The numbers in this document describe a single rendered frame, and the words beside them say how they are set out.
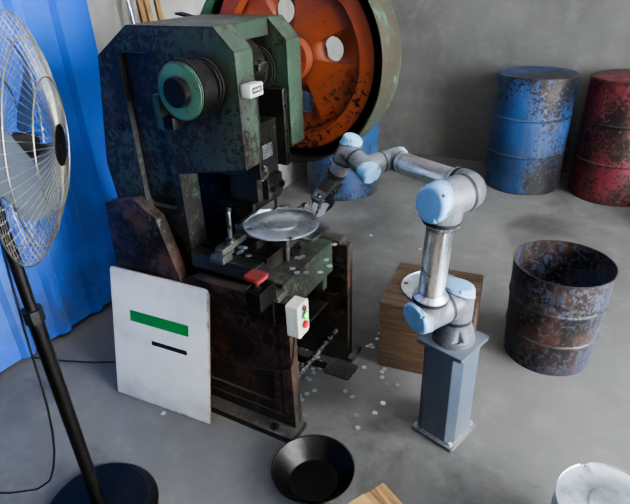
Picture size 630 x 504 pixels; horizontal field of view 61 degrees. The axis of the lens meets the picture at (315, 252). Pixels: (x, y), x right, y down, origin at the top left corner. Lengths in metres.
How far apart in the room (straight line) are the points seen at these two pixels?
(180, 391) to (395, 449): 0.90
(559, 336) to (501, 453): 0.58
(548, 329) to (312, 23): 1.58
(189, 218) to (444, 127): 3.52
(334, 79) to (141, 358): 1.40
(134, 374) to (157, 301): 0.40
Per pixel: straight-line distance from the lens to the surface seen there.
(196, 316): 2.13
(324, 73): 2.19
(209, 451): 2.25
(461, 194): 1.57
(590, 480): 1.85
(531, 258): 2.72
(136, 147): 2.11
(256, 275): 1.75
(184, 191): 2.03
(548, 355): 2.58
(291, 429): 2.23
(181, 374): 2.30
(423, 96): 5.20
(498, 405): 2.44
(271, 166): 2.00
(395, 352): 2.47
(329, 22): 2.16
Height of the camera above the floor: 1.65
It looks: 28 degrees down
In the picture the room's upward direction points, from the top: 2 degrees counter-clockwise
